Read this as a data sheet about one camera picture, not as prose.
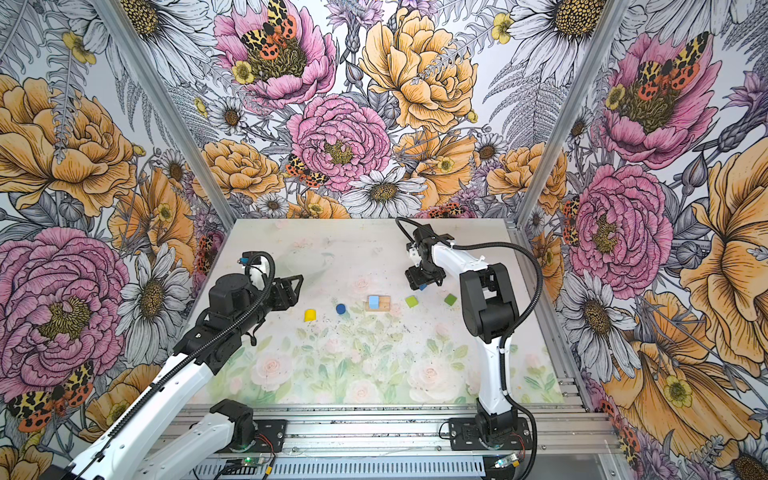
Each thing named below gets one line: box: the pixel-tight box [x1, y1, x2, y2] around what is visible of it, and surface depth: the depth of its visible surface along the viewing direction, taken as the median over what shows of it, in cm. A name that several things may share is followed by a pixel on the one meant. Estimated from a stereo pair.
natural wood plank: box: [365, 295, 391, 312], surface depth 99 cm
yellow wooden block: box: [304, 309, 317, 322], surface depth 98 cm
